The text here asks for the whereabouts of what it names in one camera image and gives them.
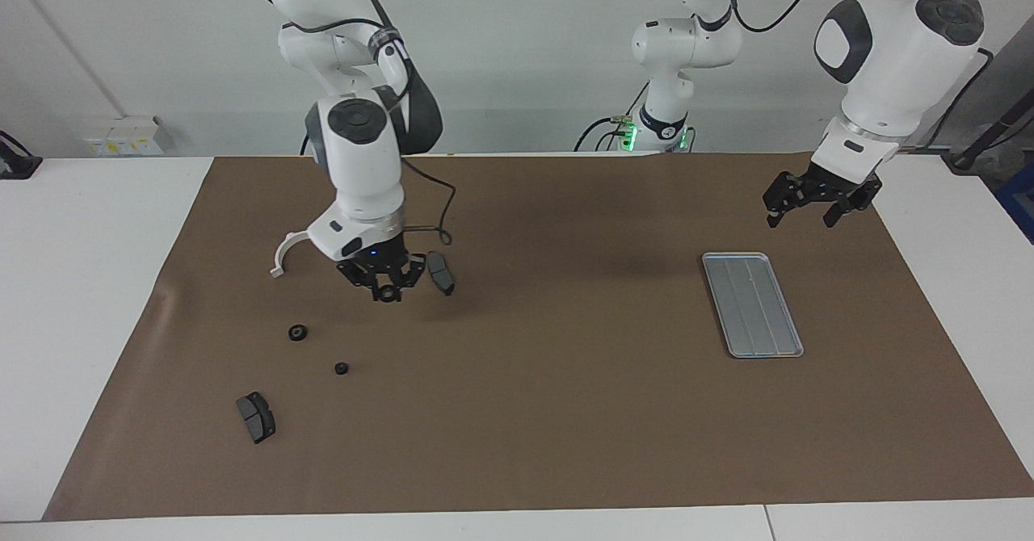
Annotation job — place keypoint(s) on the black clamp mount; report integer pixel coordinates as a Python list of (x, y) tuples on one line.
[(20, 165)]

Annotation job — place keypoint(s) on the silver metal ribbed tray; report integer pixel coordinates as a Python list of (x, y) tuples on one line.
[(751, 307)]

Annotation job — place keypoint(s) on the white wall socket box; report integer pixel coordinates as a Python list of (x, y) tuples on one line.
[(125, 137)]

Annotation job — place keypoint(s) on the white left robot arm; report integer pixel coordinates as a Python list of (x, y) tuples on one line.
[(897, 65)]

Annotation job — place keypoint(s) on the brown paper table mat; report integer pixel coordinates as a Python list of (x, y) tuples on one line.
[(565, 412)]

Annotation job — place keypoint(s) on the blue crate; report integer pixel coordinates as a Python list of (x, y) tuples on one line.
[(1019, 202)]

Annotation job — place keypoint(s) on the grey metal panel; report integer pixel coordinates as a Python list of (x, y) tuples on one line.
[(1010, 73)]

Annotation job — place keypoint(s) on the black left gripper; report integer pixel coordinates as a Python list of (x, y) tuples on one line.
[(824, 187)]

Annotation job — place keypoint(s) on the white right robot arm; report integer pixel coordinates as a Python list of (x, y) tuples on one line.
[(367, 169)]

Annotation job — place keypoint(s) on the grey brake pad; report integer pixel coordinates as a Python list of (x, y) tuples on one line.
[(257, 420), (442, 273)]

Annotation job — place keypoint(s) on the white curved plastic bracket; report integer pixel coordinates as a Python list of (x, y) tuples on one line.
[(283, 250)]

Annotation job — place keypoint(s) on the black stand pole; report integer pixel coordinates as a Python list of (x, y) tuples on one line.
[(981, 144)]

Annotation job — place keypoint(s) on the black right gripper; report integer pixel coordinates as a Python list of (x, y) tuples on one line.
[(380, 265)]

